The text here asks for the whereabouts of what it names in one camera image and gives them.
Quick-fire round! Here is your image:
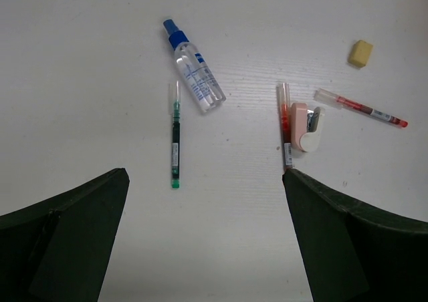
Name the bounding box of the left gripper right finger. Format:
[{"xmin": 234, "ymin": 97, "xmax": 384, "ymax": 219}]
[{"xmin": 282, "ymin": 169, "xmax": 427, "ymax": 301}]

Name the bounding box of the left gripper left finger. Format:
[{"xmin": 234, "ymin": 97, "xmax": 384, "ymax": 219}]
[{"xmin": 1, "ymin": 168, "xmax": 129, "ymax": 301}]

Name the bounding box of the green gel pen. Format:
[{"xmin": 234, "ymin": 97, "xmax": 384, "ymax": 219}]
[{"xmin": 170, "ymin": 81, "xmax": 181, "ymax": 189}]

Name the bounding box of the yellow eraser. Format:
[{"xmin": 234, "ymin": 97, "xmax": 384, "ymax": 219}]
[{"xmin": 348, "ymin": 40, "xmax": 373, "ymax": 68}]

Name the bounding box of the red gel pen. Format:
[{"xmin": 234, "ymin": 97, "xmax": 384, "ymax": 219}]
[{"xmin": 314, "ymin": 89, "xmax": 409, "ymax": 128}]

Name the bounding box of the orange gel pen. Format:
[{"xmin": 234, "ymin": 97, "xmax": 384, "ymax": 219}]
[{"xmin": 276, "ymin": 82, "xmax": 294, "ymax": 171}]

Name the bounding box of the blue capped spray bottle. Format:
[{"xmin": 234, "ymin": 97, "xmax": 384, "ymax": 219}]
[{"xmin": 163, "ymin": 19, "xmax": 226, "ymax": 114}]

